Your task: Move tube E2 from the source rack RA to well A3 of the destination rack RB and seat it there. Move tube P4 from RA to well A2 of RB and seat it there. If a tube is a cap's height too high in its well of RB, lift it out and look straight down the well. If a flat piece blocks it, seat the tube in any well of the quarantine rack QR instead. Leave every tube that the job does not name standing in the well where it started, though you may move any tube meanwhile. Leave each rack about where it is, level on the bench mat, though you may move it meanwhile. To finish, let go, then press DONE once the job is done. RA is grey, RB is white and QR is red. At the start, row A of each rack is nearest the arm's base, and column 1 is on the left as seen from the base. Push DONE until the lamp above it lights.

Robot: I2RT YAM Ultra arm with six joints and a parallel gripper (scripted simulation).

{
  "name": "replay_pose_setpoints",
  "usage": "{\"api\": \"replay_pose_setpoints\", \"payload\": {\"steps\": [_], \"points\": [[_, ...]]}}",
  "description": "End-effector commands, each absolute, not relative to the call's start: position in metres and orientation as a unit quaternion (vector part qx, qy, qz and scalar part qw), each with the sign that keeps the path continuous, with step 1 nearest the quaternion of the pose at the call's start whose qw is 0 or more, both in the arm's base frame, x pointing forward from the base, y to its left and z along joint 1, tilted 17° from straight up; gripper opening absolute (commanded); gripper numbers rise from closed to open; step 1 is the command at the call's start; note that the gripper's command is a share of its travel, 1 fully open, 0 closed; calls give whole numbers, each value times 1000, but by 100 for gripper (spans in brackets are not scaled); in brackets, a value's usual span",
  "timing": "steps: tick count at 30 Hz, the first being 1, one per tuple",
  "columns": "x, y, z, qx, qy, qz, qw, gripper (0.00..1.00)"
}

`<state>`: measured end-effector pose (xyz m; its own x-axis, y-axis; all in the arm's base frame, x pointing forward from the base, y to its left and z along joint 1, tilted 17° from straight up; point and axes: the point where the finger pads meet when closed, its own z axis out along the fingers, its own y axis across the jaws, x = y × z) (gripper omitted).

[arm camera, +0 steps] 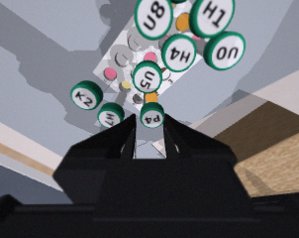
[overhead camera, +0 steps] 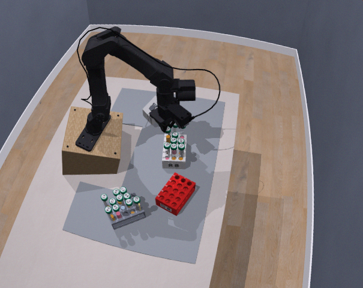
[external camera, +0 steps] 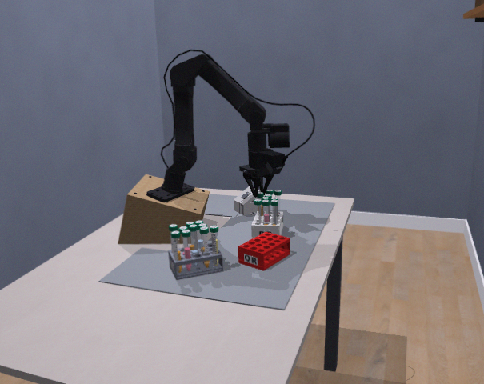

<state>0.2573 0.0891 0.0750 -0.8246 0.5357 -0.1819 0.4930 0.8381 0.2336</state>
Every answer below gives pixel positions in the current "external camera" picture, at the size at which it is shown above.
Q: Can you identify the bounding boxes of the grey bench mat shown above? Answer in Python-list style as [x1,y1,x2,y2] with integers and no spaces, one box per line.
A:
[99,194,335,310]

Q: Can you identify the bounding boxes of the grey tube rack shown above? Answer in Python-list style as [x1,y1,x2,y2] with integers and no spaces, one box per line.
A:
[168,243,223,280]

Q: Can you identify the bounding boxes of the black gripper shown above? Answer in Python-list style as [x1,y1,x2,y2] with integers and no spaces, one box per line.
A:
[239,149,274,197]

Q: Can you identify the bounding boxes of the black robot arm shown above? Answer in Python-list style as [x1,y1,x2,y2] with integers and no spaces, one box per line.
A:
[146,54,290,202]

